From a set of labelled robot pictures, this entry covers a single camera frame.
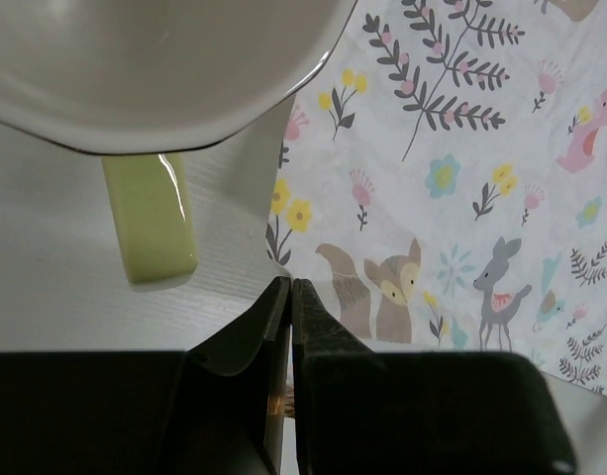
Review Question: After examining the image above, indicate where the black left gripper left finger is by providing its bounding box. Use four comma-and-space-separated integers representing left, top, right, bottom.
0, 277, 289, 474

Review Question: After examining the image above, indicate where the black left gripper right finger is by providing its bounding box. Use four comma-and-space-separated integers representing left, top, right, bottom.
291, 279, 577, 474

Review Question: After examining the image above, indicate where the patterned animal print cloth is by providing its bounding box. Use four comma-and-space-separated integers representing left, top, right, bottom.
265, 1, 607, 396

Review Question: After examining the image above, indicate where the yellow translucent mug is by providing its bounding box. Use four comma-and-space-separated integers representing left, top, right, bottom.
0, 1, 355, 286

